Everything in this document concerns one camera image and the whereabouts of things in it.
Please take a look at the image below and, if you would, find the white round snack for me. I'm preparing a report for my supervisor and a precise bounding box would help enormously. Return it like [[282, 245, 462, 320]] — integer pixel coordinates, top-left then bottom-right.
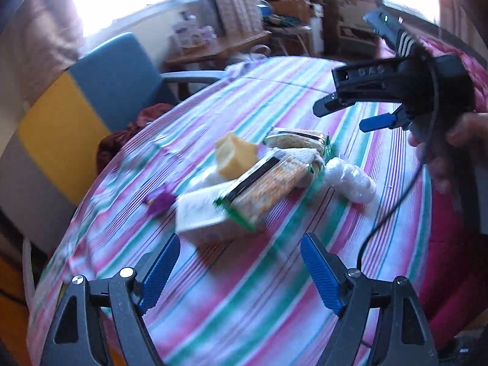
[[324, 157, 376, 204]]

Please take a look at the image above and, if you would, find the purple candy packet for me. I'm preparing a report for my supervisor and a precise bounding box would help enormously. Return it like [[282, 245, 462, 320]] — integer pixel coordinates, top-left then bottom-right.
[[143, 183, 177, 217]]

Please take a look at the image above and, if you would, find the green cracker snack packet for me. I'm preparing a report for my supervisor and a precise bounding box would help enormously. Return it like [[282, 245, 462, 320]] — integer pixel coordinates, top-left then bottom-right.
[[214, 148, 323, 232]]

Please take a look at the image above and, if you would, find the right hand of person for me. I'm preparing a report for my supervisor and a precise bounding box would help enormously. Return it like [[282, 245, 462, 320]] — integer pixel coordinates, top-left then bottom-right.
[[407, 111, 488, 195]]

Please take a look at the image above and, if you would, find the striped pink green tablecloth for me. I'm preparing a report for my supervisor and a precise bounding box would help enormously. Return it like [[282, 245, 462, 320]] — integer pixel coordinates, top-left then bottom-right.
[[27, 57, 418, 365]]

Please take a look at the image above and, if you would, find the white rectangular box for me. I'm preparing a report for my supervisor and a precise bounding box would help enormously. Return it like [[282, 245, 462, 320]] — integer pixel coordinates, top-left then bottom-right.
[[175, 181, 249, 246]]

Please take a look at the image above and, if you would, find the red bed cover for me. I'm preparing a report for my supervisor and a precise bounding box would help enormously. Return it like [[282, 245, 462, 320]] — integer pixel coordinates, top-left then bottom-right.
[[418, 36, 487, 350]]

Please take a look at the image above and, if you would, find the grey yellow blue chair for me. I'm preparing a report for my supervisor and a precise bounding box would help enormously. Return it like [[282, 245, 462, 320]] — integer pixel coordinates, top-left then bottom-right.
[[1, 33, 223, 253]]

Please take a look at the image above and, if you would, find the yellow sponge cake block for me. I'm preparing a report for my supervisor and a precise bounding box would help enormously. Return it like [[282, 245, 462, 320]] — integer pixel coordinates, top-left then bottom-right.
[[214, 131, 258, 180]]

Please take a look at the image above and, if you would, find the maroon cloth on chair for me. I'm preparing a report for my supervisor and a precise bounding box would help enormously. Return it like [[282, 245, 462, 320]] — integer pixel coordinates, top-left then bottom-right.
[[96, 103, 173, 174]]

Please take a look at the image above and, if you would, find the wooden side desk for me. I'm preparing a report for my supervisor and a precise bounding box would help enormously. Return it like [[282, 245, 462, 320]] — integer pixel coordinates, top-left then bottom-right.
[[161, 30, 271, 70]]

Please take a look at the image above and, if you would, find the white appliance box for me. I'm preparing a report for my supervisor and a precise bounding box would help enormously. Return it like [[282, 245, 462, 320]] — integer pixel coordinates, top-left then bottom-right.
[[171, 11, 202, 48]]

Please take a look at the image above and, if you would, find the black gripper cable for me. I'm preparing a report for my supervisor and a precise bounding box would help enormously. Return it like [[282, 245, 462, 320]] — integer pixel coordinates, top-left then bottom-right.
[[356, 56, 440, 271]]

